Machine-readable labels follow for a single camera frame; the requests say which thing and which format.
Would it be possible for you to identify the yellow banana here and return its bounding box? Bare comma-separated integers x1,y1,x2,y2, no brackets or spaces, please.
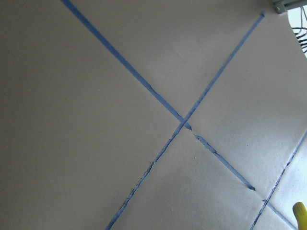
293,202,307,230

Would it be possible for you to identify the aluminium frame post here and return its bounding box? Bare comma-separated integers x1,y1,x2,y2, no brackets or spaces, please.
272,0,307,14

